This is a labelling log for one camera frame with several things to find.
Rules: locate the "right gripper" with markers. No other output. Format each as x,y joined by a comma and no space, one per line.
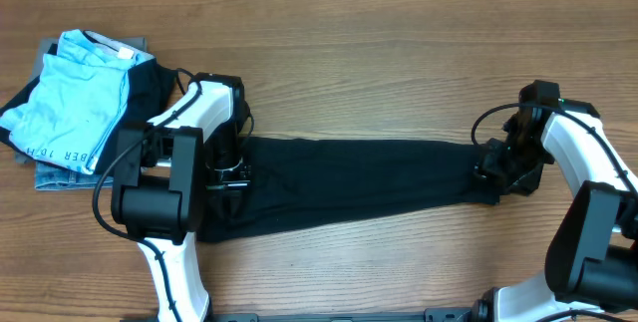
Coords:
496,165

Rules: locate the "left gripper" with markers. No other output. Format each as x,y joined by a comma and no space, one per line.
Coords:
238,182

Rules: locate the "black t-shirt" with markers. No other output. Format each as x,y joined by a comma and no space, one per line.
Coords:
299,184

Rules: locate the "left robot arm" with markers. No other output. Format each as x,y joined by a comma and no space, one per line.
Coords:
167,170

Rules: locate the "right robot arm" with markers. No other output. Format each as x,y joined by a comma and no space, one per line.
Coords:
584,274

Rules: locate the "light blue folded t-shirt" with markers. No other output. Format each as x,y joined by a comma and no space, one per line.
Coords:
81,95

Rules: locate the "folded blue jeans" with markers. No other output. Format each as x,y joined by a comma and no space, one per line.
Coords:
51,178

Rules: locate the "grey folded garment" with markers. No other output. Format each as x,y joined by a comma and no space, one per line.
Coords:
45,46

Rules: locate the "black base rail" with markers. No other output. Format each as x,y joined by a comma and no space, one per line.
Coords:
448,314

